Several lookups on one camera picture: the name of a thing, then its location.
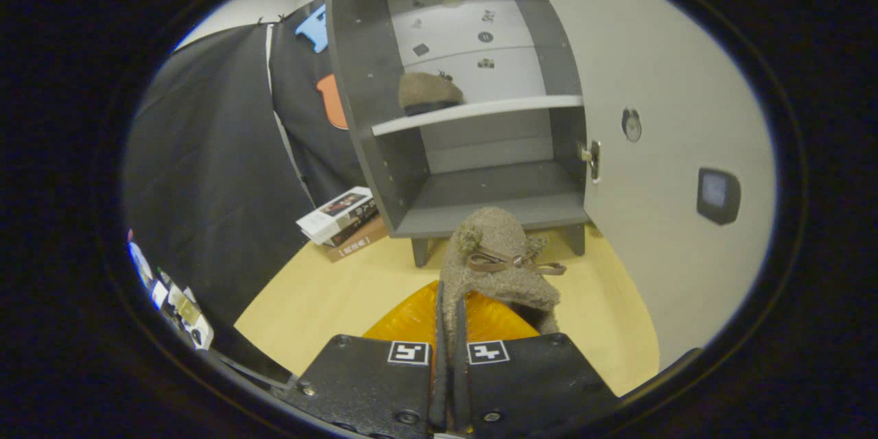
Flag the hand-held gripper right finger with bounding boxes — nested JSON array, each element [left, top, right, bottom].
[[451, 290, 622, 439]]

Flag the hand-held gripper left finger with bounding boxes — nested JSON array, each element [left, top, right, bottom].
[[271, 280, 448, 439]]

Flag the brown fuzzy shoe with bow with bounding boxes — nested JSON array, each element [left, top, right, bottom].
[[398, 71, 465, 117], [438, 206, 567, 357]]

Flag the grey shoe cabinet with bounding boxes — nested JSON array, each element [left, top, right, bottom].
[[326, 0, 592, 268]]

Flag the grey shoe cabinet door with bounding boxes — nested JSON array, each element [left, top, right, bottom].
[[504, 0, 776, 371]]

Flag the small cluttered items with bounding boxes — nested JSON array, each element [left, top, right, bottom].
[[150, 268, 215, 351]]

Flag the black backdrop cloth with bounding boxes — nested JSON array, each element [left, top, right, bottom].
[[123, 0, 368, 330]]

